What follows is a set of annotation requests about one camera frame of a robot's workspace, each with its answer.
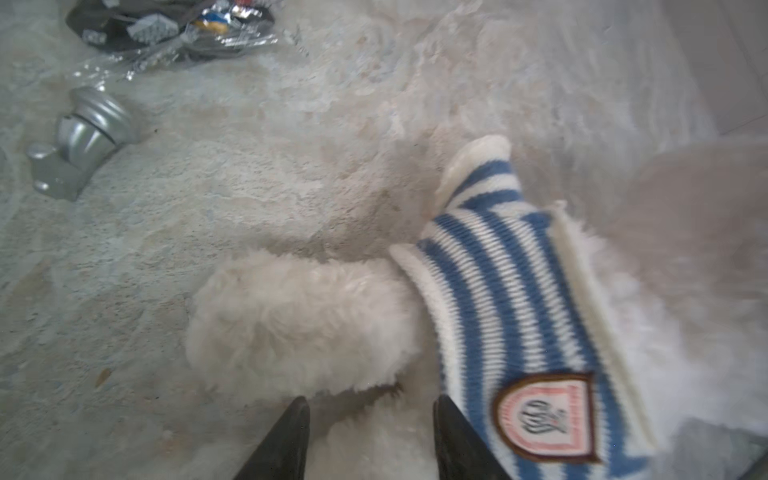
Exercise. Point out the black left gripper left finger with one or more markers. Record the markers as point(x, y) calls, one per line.
point(282, 453)

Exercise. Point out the small silver chess piece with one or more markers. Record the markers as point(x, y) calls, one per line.
point(95, 129)

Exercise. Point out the clear bag of toy bricks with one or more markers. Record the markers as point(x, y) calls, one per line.
point(132, 37)

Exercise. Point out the blue white striped shirt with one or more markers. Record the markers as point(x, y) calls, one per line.
point(526, 350)

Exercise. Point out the white teddy bear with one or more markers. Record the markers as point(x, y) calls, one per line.
point(682, 266)

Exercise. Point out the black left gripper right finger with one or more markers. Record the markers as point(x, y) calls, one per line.
point(460, 452)

